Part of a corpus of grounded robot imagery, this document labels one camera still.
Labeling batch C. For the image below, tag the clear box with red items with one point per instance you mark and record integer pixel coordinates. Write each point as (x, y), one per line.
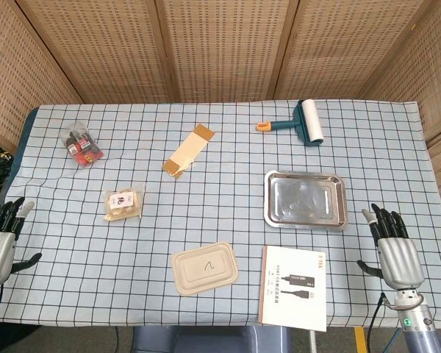
(81, 145)

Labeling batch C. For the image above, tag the rectangular stainless steel tray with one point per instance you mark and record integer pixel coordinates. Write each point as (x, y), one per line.
(305, 200)

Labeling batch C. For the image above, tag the black grey right robot hand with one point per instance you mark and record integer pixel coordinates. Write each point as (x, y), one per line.
(400, 257)

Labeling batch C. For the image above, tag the flat brown cardboard piece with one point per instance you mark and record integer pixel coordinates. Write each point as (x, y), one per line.
(189, 149)

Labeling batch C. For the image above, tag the blue checked tablecloth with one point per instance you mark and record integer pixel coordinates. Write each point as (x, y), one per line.
(220, 220)

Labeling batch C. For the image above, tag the beige paper pulp lid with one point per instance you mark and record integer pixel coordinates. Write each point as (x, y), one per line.
(204, 268)

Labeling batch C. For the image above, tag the woven rattan folding screen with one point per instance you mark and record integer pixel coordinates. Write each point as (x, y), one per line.
(220, 48)

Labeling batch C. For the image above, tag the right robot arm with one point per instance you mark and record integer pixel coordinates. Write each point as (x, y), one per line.
(417, 320)

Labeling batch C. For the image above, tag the teal lint roller orange tip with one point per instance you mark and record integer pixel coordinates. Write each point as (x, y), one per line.
(308, 121)

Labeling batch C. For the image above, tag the clear bag of snacks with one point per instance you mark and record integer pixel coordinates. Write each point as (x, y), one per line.
(124, 204)

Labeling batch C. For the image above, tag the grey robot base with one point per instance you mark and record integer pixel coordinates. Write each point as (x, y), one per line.
(206, 340)

